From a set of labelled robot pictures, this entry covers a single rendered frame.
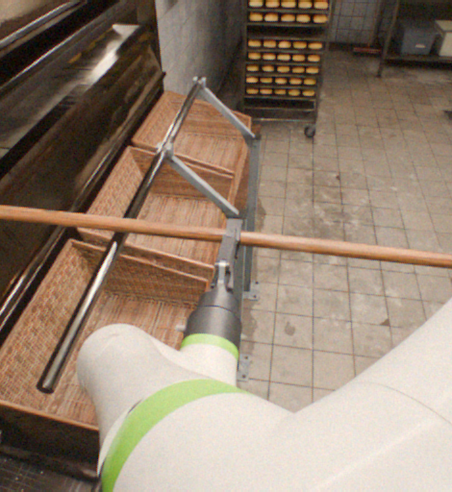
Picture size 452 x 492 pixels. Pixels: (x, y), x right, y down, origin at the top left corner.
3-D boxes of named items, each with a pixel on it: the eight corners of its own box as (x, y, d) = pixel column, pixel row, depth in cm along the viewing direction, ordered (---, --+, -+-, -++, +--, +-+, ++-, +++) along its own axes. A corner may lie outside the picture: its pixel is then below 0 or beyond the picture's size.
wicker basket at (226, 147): (138, 189, 195) (129, 139, 175) (169, 134, 234) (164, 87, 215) (236, 201, 189) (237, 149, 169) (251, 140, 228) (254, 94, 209)
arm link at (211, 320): (242, 369, 66) (244, 339, 59) (173, 359, 67) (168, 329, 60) (246, 338, 70) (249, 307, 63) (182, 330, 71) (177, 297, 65)
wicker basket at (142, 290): (11, 440, 111) (-35, 397, 91) (87, 288, 150) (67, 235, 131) (175, 473, 105) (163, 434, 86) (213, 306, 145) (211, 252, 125)
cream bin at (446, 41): (438, 56, 431) (445, 33, 414) (427, 41, 466) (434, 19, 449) (470, 58, 427) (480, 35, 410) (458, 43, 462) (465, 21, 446)
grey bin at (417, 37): (398, 53, 436) (404, 30, 419) (391, 38, 471) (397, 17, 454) (431, 56, 432) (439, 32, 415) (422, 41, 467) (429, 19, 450)
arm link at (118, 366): (230, 579, 25) (298, 416, 28) (64, 532, 22) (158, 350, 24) (130, 407, 58) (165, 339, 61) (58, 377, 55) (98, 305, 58)
